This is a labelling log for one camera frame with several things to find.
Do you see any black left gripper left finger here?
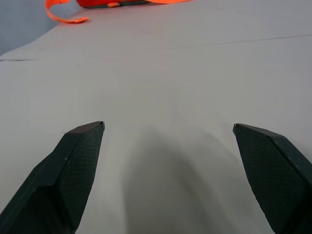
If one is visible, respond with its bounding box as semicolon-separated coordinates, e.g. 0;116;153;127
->
0;120;106;234

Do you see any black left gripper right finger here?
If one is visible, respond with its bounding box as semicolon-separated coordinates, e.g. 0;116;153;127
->
232;123;312;234

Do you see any orange bag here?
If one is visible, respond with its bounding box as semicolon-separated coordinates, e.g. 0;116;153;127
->
76;0;150;9

